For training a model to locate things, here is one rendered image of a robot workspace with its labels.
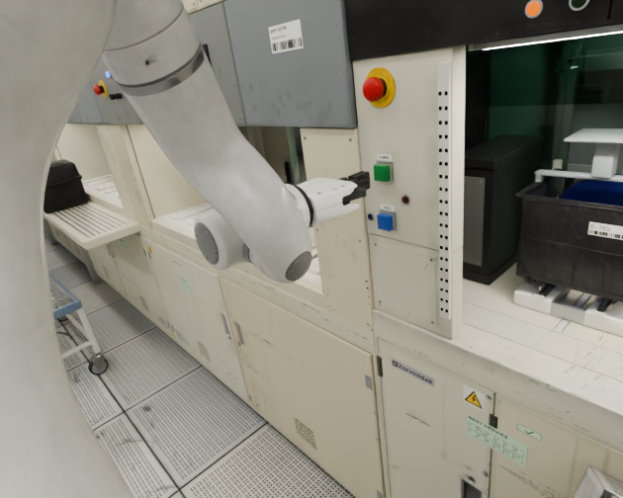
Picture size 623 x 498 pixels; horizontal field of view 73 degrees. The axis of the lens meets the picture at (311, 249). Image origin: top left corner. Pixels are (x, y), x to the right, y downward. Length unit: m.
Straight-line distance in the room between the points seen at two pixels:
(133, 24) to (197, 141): 0.12
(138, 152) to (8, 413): 1.81
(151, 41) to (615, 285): 0.82
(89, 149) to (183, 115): 3.08
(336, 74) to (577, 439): 0.76
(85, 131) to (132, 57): 3.09
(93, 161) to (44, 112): 3.28
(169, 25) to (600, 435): 0.81
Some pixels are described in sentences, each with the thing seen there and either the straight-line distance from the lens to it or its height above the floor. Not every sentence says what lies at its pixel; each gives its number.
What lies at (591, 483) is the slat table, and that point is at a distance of 0.86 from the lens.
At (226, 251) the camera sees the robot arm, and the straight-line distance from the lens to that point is 0.56.
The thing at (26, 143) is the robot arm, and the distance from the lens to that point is 0.25.
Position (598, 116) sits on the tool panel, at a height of 1.15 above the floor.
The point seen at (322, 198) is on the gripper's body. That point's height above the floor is 1.22.
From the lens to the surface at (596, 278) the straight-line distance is 0.93.
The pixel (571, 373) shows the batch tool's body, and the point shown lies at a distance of 0.86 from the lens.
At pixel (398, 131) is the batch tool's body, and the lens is 0.78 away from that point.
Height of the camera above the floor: 1.41
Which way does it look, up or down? 24 degrees down
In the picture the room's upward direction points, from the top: 8 degrees counter-clockwise
